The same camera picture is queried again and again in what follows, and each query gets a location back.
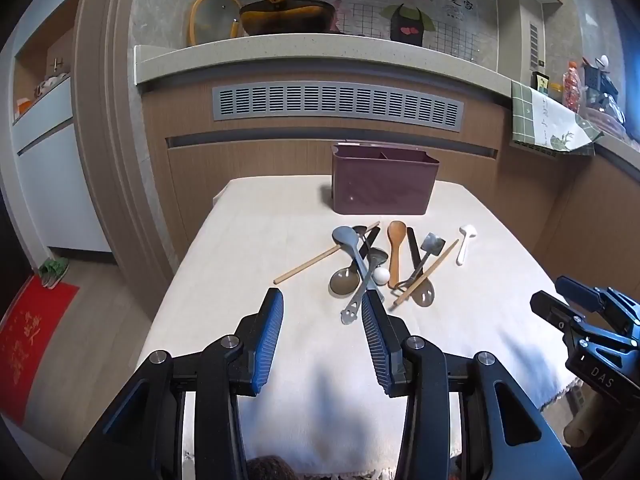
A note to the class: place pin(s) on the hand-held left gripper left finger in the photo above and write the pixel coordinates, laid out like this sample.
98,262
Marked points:
267,342

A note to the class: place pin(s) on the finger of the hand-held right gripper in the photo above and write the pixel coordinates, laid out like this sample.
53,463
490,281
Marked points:
555,312
580,292

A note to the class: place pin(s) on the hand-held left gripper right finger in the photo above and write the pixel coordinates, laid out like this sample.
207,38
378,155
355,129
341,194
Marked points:
375,342

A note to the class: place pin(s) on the wooden chopstick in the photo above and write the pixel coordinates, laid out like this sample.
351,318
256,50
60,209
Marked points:
312,262
434,266

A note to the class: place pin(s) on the black utensil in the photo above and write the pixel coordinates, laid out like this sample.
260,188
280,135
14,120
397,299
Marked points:
414,252

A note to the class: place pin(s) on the blue-grey plastic spoon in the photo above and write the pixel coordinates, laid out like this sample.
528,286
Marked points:
344,238

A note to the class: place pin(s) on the brown wooden spoon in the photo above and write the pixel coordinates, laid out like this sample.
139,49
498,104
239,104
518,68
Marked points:
396,232

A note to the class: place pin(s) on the purple utensil holder box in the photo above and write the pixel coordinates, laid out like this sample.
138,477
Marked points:
382,185

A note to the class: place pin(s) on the brown plastic spoon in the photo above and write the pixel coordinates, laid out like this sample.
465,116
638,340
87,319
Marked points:
342,282

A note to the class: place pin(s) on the translucent slotted spoon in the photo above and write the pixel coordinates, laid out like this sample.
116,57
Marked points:
424,292

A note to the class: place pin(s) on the tan round tube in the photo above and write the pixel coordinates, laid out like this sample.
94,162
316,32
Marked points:
580,425

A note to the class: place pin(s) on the small metal shovel spoon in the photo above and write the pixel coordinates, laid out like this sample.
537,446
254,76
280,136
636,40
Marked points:
433,244

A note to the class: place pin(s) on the white ceramic spoon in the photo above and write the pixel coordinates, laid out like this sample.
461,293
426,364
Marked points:
466,240

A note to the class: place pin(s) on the green checked towel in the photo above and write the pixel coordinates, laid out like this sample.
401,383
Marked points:
540,120

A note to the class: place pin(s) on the black countertop rack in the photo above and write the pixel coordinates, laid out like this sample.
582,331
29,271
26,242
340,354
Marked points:
602,90

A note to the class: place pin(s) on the yellow jar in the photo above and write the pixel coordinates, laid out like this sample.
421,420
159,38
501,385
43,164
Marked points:
556,90

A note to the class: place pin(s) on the red plastic bottle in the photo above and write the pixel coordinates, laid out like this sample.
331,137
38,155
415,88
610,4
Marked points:
573,87

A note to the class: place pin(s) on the dark green box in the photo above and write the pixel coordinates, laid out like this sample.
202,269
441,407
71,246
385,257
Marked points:
540,82

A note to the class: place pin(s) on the green slippers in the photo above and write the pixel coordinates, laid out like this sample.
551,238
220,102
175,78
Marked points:
54,272

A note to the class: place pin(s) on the red doormat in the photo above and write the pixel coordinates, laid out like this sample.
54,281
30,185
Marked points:
30,340

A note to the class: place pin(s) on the grey vent grille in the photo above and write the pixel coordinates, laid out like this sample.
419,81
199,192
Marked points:
337,105

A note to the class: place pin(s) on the grey column vent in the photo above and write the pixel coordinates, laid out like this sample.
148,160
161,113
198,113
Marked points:
535,42

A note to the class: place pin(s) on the white cabinet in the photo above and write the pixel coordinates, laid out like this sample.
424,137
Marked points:
55,180

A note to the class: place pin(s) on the beige kitchen countertop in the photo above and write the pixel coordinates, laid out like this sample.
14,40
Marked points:
300,55

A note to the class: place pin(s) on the glass lid yellow rim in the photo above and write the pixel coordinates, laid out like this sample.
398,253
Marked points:
210,20

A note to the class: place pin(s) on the cartoon wall sticker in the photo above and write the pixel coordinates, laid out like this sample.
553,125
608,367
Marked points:
407,10

